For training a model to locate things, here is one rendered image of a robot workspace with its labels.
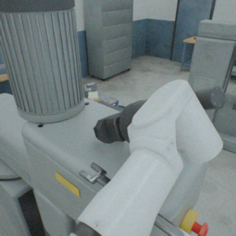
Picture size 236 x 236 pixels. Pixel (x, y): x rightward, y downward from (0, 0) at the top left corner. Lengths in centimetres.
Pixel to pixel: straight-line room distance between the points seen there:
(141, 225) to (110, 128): 25
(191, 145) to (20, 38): 43
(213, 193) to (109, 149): 266
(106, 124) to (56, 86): 19
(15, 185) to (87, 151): 55
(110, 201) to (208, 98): 21
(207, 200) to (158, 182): 276
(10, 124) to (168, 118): 75
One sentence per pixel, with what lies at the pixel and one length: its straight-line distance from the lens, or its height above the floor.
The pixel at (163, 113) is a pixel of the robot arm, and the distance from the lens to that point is 27.
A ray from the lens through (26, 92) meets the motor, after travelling 62.
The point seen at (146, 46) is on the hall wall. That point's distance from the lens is 835.
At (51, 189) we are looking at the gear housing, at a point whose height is 170.
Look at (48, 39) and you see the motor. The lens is 56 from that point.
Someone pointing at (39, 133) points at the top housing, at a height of 189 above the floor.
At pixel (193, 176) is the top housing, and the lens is 49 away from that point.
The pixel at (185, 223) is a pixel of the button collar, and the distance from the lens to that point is 54.
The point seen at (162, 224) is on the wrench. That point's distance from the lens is 39.
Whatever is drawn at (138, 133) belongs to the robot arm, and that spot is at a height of 206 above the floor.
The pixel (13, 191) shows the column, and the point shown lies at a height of 152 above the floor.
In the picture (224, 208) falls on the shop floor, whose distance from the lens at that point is 301.
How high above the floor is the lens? 222
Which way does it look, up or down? 32 degrees down
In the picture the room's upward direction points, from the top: straight up
